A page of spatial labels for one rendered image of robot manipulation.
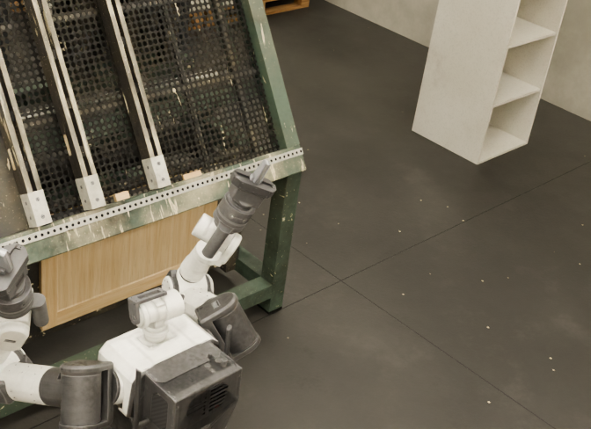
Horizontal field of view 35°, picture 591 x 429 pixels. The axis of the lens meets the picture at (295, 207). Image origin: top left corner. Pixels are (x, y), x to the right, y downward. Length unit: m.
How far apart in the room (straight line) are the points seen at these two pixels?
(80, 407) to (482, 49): 4.50
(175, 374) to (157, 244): 2.05
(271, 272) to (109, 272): 0.83
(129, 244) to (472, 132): 2.98
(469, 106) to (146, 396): 4.44
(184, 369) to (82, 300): 1.94
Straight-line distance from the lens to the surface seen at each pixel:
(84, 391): 2.18
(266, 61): 4.19
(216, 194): 3.93
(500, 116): 6.94
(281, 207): 4.30
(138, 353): 2.25
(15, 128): 3.54
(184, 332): 2.32
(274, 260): 4.46
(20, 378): 2.31
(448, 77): 6.40
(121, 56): 3.76
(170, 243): 4.25
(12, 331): 2.15
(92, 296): 4.14
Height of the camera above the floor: 2.83
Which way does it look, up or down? 31 degrees down
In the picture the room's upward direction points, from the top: 8 degrees clockwise
